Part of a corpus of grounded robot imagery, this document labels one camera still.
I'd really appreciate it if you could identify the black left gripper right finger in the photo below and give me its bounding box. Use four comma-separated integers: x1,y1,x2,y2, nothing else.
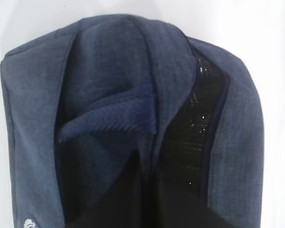
157,180,233,228

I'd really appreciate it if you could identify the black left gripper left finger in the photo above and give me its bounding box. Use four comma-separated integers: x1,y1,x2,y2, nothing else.
61,133,157,228

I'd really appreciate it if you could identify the dark navy fabric lunch bag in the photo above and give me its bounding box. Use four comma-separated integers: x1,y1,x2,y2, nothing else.
0,15,264,228

